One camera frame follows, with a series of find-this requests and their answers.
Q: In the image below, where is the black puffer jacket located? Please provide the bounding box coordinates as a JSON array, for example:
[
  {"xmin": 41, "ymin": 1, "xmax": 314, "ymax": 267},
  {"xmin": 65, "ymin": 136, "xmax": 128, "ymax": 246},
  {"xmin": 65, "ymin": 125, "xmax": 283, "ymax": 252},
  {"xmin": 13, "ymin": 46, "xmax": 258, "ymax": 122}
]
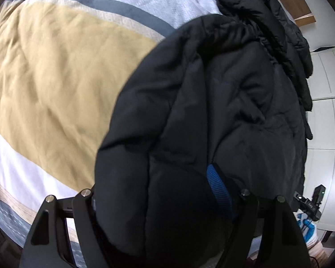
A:
[{"xmin": 95, "ymin": 0, "xmax": 313, "ymax": 267}]

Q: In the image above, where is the blue gloved right hand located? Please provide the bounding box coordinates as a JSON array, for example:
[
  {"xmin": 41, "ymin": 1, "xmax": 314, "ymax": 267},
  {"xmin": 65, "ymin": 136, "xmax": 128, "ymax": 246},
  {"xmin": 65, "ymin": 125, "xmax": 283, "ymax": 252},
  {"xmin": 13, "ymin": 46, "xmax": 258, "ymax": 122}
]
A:
[{"xmin": 296, "ymin": 213, "xmax": 315, "ymax": 242}]

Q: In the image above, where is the white wardrobe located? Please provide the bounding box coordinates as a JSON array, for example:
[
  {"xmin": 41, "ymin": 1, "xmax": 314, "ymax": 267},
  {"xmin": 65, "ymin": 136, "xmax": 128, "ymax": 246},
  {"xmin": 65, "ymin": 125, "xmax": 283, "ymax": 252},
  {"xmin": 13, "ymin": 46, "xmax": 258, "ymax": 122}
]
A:
[{"xmin": 304, "ymin": 47, "xmax": 335, "ymax": 232}]

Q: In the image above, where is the striped duvet cover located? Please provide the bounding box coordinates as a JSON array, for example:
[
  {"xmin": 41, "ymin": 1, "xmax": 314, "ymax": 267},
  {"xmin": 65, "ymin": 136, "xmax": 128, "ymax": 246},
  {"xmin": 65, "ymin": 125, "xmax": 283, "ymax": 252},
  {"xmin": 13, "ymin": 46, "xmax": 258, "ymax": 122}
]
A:
[{"xmin": 0, "ymin": 0, "xmax": 217, "ymax": 267}]

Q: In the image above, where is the wooden headboard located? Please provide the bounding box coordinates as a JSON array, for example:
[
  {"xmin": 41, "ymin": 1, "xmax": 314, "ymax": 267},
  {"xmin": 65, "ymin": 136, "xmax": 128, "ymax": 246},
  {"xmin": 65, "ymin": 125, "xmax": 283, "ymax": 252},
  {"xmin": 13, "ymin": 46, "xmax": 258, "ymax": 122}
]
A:
[{"xmin": 280, "ymin": 0, "xmax": 316, "ymax": 27}]

